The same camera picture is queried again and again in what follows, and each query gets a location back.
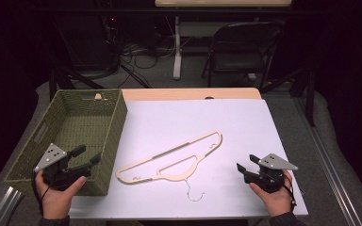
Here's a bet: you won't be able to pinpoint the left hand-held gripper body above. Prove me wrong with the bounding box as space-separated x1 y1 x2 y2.
33 142 91 192

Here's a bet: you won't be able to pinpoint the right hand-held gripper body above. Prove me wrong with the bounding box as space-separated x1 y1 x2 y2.
244 153 299 194

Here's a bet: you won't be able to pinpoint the green woven basket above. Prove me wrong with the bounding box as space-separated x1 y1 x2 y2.
4 89 128 197

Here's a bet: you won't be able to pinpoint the wooden clothes hanger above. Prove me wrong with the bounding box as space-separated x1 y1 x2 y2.
115 129 223 202

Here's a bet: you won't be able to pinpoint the person's right hand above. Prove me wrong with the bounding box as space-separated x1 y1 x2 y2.
248 169 295 218

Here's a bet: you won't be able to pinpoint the person's left hand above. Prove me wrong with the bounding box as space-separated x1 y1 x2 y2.
34 170 88 220

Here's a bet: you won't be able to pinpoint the white board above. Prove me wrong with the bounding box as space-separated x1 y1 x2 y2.
69 98 309 219

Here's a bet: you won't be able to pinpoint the black stand leg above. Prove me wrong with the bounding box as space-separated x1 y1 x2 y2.
48 60 106 102
260 64 317 128

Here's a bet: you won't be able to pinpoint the wooden table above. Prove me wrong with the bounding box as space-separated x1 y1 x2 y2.
121 87 262 102

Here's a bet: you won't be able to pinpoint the white desk leg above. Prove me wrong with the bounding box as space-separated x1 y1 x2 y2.
173 15 184 81

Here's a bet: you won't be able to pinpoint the black folding chair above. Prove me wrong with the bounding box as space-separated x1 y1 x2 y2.
201 21 286 90

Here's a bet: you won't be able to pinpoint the light wooden desk top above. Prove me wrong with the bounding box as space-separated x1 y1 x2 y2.
155 0 293 8

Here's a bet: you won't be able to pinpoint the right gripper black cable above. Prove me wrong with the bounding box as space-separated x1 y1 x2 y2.
281 173 298 212

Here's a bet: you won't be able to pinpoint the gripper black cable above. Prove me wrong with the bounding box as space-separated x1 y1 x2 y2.
31 169 53 216
281 173 298 212

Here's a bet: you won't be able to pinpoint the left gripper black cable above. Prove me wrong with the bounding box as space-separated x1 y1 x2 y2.
31 169 53 216

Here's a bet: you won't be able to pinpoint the long aluminium rail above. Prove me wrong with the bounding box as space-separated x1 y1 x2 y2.
291 93 362 226

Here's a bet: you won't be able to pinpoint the short aluminium rail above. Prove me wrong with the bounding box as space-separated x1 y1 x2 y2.
0 186 26 226

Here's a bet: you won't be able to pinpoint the floor cables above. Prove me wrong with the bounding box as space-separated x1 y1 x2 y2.
118 39 177 89

